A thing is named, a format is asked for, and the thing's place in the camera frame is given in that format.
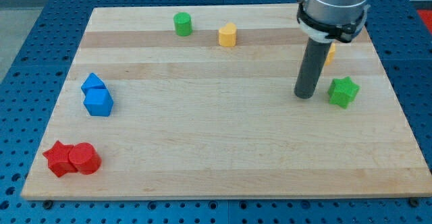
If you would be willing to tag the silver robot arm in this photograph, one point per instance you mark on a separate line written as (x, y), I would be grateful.
(327, 20)

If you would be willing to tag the red star block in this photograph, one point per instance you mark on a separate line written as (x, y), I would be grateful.
(58, 159)

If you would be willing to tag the blue cube block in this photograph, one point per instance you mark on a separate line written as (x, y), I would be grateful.
(98, 102)

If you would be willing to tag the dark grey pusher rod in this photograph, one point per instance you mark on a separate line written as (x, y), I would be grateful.
(311, 67)

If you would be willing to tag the red cylinder block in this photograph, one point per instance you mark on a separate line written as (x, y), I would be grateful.
(85, 158)

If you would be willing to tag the yellow heart block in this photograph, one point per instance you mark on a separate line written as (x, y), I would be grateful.
(227, 35)

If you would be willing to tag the green cylinder block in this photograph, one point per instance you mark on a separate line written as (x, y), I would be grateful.
(183, 24)

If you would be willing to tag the yellow block behind rod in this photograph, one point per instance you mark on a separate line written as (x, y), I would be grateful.
(331, 54)

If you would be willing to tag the wooden board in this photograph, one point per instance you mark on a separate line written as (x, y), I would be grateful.
(194, 120)

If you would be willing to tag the blue triangle block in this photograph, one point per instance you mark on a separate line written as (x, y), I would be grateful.
(92, 82)

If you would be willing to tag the green star block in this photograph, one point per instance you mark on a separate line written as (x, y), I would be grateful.
(342, 91)

